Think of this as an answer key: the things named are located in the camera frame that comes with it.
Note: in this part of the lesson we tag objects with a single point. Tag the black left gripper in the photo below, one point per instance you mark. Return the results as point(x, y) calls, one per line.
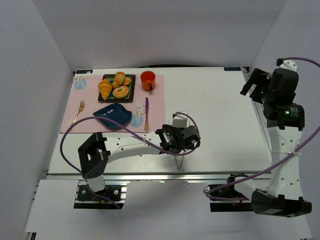
point(190, 133)

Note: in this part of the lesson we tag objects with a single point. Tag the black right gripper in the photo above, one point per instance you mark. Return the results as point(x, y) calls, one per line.
point(256, 81)

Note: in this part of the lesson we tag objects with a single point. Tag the oblong orange bread roll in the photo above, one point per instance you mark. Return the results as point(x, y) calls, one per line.
point(119, 78)

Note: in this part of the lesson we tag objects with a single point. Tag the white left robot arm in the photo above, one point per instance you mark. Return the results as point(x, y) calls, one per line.
point(97, 151)

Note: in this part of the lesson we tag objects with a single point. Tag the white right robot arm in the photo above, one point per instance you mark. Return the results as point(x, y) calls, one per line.
point(285, 124)

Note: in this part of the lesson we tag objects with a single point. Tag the purple iridescent knife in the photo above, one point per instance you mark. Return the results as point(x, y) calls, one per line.
point(146, 125)

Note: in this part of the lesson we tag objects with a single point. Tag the orange mug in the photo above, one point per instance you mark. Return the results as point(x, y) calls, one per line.
point(148, 81)

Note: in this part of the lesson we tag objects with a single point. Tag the dark blue leaf plate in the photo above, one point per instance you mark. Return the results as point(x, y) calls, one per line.
point(116, 112)

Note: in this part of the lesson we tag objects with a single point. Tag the small round bun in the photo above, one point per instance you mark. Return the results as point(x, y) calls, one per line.
point(127, 81)

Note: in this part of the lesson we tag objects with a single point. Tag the black square tray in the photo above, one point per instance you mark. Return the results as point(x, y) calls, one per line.
point(128, 99)

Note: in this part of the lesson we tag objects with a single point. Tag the striped croissant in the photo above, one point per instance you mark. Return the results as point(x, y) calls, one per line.
point(105, 88)

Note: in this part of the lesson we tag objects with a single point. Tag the gold fork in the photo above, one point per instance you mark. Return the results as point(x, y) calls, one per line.
point(80, 109)

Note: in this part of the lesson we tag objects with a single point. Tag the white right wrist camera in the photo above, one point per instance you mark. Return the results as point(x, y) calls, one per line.
point(286, 64)

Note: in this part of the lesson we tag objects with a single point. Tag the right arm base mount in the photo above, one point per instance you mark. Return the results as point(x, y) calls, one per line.
point(235, 205)

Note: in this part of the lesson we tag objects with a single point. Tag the glazed ring doughnut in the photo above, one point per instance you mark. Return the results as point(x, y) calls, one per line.
point(120, 92)

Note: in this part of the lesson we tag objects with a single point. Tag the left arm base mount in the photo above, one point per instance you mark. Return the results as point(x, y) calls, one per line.
point(112, 197)

